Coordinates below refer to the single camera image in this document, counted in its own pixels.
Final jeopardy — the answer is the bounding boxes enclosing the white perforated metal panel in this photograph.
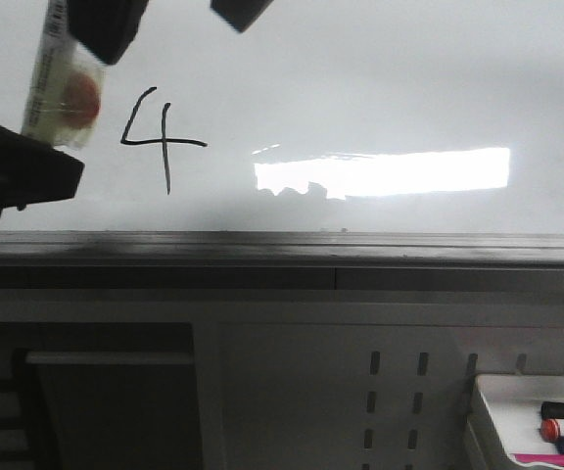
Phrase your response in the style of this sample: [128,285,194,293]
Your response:
[216,323,564,469]

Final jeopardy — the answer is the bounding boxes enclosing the black capped marker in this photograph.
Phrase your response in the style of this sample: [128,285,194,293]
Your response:
[540,400,564,420]

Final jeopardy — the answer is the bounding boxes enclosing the white whiteboard marker with tape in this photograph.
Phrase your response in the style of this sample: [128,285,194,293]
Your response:
[21,1,105,149]

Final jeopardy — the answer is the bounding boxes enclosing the pink eraser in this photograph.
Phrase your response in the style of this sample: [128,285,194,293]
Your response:
[512,453,564,468]

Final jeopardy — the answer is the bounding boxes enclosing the white whiteboard with grey frame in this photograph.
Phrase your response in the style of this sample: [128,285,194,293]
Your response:
[0,1,564,265]

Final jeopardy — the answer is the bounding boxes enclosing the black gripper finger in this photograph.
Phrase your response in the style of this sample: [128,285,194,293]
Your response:
[67,0,149,66]
[0,125,84,219]

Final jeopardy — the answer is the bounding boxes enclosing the white plastic marker tray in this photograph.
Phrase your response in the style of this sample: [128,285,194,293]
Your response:
[463,374,564,469]

